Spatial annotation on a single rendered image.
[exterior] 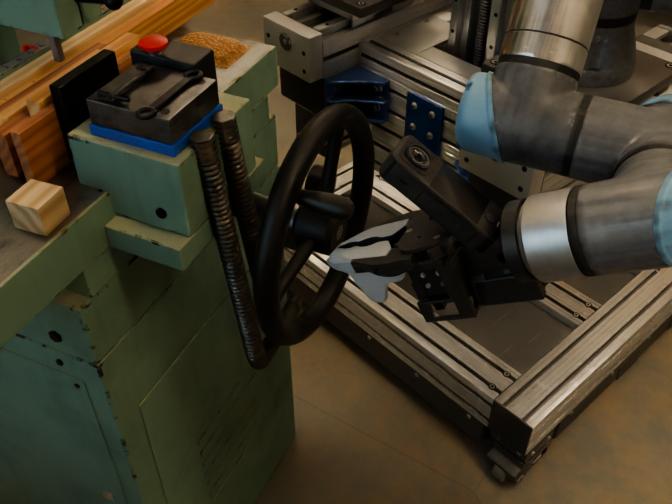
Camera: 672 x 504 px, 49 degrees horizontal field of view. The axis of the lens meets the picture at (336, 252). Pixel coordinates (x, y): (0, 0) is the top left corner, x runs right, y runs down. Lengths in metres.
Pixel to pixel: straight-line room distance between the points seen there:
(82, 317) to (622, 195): 0.55
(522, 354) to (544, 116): 0.95
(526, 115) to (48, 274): 0.47
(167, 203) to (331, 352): 1.10
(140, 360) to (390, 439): 0.82
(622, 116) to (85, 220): 0.51
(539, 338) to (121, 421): 0.93
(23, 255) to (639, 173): 0.54
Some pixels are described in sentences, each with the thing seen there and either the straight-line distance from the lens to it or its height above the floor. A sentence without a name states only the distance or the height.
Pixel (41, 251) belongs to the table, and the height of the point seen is 0.90.
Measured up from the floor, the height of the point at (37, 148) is 0.94.
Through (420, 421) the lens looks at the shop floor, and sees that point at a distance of 1.68.
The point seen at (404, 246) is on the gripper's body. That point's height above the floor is 0.93.
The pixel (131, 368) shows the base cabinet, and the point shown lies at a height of 0.66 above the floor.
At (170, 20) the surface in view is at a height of 0.92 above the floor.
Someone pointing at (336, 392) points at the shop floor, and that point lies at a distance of 1.72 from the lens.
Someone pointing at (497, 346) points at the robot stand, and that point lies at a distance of 1.56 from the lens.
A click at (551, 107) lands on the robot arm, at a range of 0.67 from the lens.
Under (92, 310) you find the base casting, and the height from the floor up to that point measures 0.79.
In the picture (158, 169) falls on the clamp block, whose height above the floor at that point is 0.95.
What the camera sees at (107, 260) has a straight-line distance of 0.83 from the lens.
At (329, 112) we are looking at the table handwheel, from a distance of 0.79.
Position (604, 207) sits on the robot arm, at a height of 1.02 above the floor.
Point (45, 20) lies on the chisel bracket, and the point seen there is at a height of 1.02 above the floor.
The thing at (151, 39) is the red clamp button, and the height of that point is 1.02.
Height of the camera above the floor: 1.36
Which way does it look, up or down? 41 degrees down
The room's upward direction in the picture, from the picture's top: straight up
